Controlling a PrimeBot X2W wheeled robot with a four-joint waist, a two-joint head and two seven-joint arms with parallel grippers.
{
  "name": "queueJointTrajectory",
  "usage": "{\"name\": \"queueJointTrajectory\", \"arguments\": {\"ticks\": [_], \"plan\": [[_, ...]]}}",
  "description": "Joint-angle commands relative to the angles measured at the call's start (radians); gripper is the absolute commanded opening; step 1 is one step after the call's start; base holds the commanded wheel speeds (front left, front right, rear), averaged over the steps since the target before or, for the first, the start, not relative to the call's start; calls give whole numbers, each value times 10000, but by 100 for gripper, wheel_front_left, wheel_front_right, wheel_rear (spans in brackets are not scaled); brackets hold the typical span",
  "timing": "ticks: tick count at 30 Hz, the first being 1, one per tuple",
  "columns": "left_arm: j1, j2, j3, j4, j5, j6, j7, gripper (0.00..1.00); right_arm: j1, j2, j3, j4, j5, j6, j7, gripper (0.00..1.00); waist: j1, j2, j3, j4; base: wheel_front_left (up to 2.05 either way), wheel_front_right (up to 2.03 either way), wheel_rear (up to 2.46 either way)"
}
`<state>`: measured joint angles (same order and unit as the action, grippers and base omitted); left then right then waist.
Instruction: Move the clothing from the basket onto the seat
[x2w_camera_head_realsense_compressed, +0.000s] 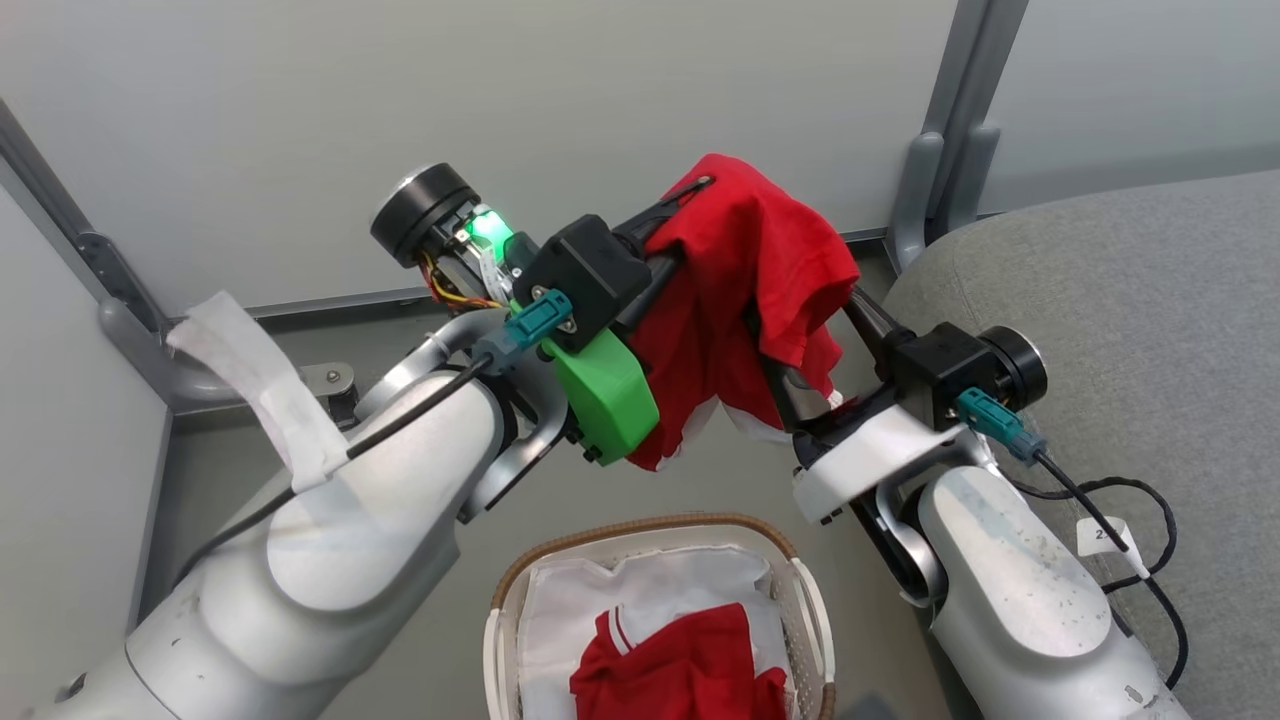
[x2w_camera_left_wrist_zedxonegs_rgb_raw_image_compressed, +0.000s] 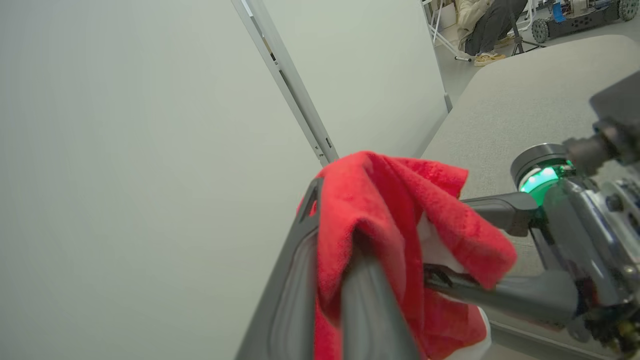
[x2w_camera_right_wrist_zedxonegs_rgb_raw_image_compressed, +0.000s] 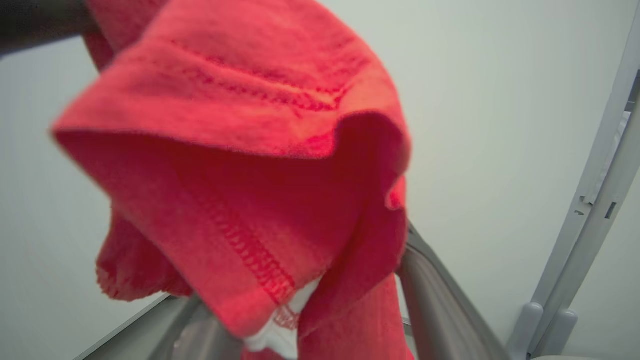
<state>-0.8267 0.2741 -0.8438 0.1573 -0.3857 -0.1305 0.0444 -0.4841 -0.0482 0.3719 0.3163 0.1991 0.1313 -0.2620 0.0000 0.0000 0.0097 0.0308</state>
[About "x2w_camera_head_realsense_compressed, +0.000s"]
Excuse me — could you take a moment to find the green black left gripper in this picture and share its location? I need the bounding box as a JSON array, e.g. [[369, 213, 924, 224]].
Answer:
[[370, 163, 717, 469]]

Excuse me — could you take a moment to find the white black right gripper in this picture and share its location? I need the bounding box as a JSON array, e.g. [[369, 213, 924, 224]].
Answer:
[[760, 285, 1049, 526]]

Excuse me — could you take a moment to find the red and white shirt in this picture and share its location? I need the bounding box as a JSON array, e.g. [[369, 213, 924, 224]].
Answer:
[[625, 152, 861, 473]]

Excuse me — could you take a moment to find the white laundry basket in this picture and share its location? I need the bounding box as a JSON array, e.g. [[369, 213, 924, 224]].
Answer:
[[483, 513, 837, 720]]

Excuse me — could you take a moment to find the grey fabric sofa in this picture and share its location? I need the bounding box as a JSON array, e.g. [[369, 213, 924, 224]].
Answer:
[[880, 170, 1280, 720]]

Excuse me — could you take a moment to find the red shirt white striped collar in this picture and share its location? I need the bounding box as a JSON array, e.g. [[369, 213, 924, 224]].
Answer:
[[570, 603, 788, 720]]

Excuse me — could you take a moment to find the black cable teal plug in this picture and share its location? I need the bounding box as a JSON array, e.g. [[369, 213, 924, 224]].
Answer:
[[955, 388, 1191, 693], [175, 288, 576, 591]]

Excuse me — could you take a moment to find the grey metal partition post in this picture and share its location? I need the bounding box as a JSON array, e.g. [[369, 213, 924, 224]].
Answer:
[[888, 0, 1031, 273], [0, 95, 356, 416]]

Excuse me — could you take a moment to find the small white cable tag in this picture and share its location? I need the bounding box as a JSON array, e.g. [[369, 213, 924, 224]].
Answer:
[[1077, 516, 1138, 579]]

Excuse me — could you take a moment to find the white cloth tape strap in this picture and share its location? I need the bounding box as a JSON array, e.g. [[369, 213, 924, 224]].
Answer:
[[167, 290, 351, 493]]

